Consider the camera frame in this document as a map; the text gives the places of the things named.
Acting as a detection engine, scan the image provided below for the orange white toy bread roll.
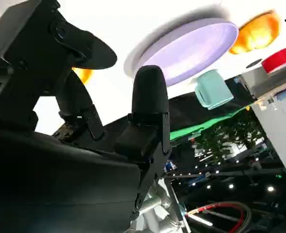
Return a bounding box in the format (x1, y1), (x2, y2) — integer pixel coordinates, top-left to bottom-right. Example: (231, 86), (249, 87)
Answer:
(71, 67), (94, 85)
(228, 11), (281, 55)

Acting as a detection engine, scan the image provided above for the red cylindrical object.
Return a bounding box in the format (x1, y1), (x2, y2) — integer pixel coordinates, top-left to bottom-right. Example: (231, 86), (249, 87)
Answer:
(261, 48), (286, 73)

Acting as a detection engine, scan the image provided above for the lilac plate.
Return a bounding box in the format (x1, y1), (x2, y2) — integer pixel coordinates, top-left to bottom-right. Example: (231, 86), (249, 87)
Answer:
(123, 18), (240, 87)

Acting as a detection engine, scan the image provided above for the silver metal machine frame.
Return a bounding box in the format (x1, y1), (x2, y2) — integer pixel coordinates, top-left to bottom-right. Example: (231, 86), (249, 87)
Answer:
(130, 177), (192, 233)

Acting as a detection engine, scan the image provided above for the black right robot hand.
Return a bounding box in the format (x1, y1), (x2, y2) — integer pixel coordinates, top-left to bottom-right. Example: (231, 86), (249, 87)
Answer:
(0, 0), (172, 233)

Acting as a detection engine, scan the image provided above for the green leafy plant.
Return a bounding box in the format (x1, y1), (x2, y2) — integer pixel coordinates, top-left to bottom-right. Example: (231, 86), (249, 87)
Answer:
(201, 113), (264, 167)

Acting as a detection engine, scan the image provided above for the red cable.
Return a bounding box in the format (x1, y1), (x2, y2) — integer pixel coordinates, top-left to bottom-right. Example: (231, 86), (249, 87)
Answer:
(185, 203), (246, 228)

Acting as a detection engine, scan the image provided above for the pale green mug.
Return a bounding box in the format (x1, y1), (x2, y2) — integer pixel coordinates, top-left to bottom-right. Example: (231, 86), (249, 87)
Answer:
(194, 69), (235, 111)

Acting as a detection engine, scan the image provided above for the white cabinet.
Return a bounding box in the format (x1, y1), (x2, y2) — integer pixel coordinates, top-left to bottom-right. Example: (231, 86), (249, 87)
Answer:
(251, 82), (286, 177)

